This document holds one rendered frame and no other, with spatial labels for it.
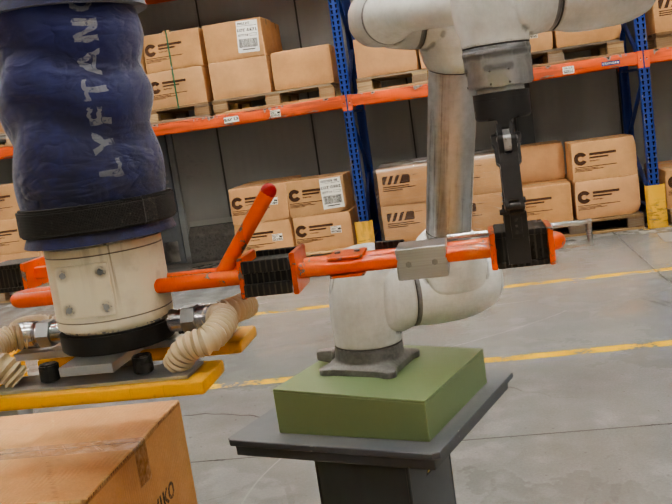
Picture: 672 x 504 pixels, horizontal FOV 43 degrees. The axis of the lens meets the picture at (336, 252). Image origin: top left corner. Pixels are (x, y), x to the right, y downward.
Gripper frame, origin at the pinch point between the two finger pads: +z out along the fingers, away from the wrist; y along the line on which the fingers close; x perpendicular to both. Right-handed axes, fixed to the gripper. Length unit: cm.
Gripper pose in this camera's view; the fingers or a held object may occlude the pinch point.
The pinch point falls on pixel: (516, 238)
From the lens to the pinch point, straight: 121.1
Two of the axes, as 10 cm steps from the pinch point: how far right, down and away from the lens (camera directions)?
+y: -1.6, 1.7, -9.7
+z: 1.4, 9.8, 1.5
